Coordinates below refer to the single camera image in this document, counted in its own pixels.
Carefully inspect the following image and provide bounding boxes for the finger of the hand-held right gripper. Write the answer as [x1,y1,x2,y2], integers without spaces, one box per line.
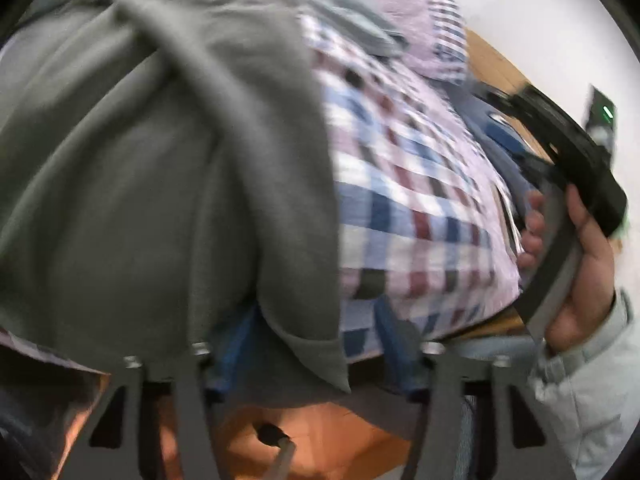
[472,87,523,113]

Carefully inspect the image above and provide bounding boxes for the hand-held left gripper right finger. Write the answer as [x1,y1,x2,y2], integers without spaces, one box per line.
[375,302,576,480]

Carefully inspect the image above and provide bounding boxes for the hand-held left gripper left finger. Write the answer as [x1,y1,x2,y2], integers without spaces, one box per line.
[60,307,258,480]

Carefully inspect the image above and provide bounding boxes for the grey-green trousers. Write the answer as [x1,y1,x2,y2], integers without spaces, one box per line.
[0,0,421,441]

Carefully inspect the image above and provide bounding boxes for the person's right hand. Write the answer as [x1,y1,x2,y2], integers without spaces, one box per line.
[516,185,617,356]

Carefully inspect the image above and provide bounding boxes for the wooden headboard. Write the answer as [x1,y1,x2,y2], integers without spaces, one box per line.
[465,30,551,161]

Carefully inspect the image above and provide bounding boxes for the plaid and dotted quilt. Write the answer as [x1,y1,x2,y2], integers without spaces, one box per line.
[300,0,472,83]

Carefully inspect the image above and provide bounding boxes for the plaid bed sheet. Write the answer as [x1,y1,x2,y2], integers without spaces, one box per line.
[0,10,523,376]

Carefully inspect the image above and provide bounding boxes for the light blue sweatpants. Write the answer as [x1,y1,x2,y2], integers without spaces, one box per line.
[295,0,406,56]

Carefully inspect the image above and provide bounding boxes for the white cord with black tip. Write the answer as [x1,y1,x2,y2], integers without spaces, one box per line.
[254,422,297,480]

